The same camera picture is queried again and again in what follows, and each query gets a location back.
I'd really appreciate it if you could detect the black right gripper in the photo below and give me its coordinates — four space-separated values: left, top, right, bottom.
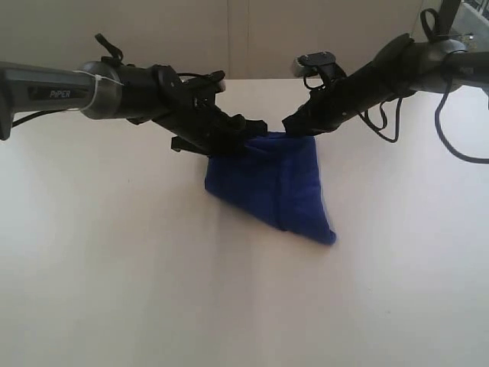
282 64 396 136

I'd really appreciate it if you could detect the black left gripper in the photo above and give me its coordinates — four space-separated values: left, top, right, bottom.
152 65 267 156

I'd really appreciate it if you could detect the blue microfiber cloth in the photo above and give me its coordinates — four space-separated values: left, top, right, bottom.
204 132 336 245

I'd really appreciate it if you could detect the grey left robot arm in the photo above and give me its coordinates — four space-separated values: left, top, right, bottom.
1 34 267 156

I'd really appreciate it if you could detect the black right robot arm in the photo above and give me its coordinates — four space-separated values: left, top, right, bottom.
283 34 488 136

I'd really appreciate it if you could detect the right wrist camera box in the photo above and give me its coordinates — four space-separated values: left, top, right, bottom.
292 51 336 77

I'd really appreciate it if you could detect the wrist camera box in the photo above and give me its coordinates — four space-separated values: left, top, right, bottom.
207 70 226 93
292 51 336 77

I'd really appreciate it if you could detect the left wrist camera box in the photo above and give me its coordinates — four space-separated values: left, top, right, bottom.
207 70 226 93

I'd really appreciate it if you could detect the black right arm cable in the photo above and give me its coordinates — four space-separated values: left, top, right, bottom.
358 9 489 165

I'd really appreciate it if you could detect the black window frame post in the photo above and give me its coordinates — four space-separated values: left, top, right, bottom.
439 0 461 35

